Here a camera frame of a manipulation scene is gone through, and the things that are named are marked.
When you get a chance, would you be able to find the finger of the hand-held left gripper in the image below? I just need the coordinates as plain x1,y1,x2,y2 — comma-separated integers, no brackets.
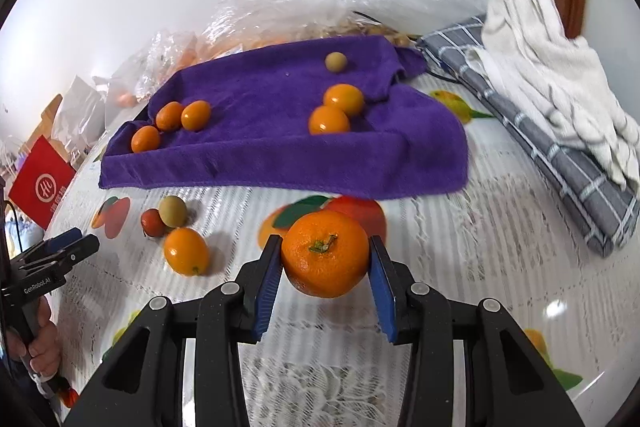
22,227,83,260
30,234,101,276

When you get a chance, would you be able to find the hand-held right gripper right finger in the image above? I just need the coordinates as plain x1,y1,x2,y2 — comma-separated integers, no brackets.
368,235,586,427

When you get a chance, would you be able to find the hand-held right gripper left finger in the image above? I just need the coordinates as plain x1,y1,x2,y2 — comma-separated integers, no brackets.
62,234,285,427

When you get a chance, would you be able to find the large orange mandarin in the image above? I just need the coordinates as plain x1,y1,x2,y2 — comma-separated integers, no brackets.
323,84,365,116
308,105,351,136
281,210,371,299

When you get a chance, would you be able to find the small orange kumquat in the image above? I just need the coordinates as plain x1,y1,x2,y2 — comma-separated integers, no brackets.
131,125,161,154
155,101,185,132
180,100,212,132
164,227,210,277

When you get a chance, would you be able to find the person's left hand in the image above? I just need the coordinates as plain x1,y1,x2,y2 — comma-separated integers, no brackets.
7,296,62,380

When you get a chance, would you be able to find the red paper bag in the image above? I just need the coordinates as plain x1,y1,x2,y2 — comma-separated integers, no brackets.
8,136,77,230

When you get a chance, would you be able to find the small red fruit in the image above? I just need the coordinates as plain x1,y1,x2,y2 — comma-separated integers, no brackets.
140,208,166,238

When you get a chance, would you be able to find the fruit-printed white tablecloth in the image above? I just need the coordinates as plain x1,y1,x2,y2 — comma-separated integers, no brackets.
47,72,640,427

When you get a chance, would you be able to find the white plastic bag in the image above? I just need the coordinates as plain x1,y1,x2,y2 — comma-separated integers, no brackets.
52,75,108,148

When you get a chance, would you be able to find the purple towel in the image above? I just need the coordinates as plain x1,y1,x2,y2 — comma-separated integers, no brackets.
98,35,469,200

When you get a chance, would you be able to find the clear plastic bag of oranges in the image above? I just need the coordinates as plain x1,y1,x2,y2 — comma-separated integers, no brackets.
107,29,201,108

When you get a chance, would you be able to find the grey checked cloth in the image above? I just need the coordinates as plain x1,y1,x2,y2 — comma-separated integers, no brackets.
416,14,640,258

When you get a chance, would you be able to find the white striped towel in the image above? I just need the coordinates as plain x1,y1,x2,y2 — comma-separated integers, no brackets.
467,0,640,188

